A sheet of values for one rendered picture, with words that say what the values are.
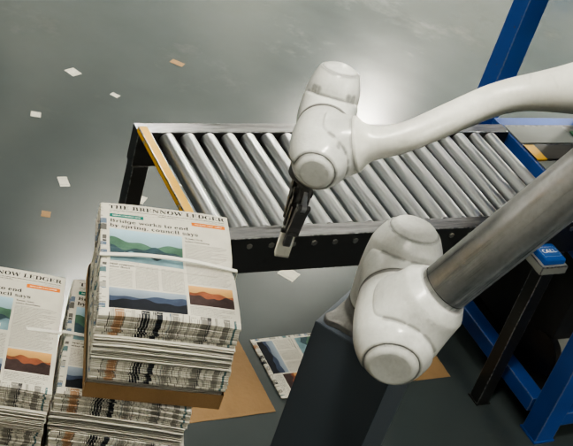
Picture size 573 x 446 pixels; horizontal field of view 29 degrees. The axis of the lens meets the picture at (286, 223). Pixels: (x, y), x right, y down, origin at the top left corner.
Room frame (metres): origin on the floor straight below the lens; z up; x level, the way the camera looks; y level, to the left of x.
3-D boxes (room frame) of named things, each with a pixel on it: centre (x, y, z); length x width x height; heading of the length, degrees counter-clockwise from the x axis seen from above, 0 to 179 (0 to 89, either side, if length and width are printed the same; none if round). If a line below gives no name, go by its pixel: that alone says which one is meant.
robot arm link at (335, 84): (1.87, -0.01, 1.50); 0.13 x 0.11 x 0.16; 3
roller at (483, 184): (3.11, -0.53, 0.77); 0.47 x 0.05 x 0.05; 34
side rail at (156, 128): (3.10, -0.06, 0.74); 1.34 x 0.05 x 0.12; 124
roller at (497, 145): (3.22, -0.69, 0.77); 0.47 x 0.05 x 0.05; 34
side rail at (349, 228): (2.68, -0.34, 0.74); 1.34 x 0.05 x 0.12; 124
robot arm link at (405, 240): (1.92, -0.25, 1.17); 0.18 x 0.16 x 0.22; 3
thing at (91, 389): (1.72, 0.17, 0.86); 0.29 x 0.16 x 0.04; 107
